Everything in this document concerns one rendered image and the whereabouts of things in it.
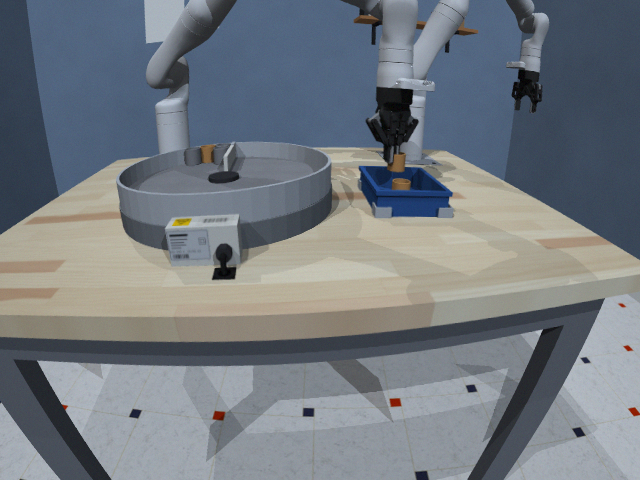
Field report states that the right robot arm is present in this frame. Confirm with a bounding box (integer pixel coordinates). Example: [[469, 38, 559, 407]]
[[146, 0, 435, 154]]

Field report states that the blue open-top crate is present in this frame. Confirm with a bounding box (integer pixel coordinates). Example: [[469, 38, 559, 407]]
[[359, 166, 453, 217]]

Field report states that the bronze bushing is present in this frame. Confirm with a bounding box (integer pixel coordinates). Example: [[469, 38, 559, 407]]
[[392, 178, 411, 190], [200, 145, 216, 163], [387, 152, 406, 172]]

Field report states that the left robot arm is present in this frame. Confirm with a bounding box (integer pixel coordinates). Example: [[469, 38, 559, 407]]
[[400, 0, 549, 161]]

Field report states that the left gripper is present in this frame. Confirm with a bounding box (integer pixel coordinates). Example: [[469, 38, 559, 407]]
[[512, 70, 543, 114]]

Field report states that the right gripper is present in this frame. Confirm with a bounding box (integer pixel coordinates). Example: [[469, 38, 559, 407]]
[[366, 87, 419, 164]]

